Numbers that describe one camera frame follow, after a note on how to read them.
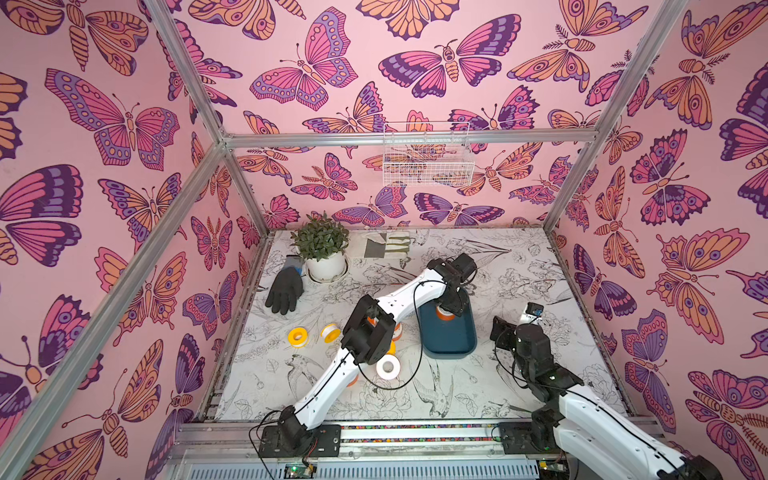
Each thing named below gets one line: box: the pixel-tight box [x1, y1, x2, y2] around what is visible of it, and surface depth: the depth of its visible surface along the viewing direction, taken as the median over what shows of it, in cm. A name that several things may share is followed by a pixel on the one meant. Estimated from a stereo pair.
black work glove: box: [265, 254, 305, 315], surface depth 102 cm
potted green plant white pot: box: [290, 210, 350, 283], surface depth 94 cm
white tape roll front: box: [376, 354, 401, 380], surface depth 85 cm
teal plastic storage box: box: [418, 288, 478, 359], surface depth 93 cm
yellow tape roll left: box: [288, 327, 309, 349], surface depth 92 cm
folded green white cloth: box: [364, 231, 411, 258], surface depth 118 cm
